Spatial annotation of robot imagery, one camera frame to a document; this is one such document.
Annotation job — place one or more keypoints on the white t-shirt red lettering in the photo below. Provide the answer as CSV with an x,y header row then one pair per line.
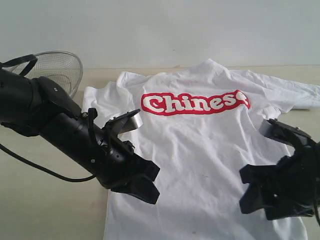
x,y
200,126

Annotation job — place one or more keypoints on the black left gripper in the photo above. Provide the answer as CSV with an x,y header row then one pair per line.
x,y
119,169

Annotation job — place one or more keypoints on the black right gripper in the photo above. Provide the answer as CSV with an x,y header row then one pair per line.
x,y
293,184

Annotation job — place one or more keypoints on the metal mesh strainer bowl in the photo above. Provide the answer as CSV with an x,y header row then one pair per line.
x,y
62,67

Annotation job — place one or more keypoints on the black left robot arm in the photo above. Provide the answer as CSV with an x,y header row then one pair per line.
x,y
40,107

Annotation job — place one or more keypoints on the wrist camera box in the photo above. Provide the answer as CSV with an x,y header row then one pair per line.
x,y
286,134
124,123

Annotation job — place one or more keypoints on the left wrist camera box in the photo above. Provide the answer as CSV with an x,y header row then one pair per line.
x,y
124,123

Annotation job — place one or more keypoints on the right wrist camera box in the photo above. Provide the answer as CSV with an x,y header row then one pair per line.
x,y
286,134

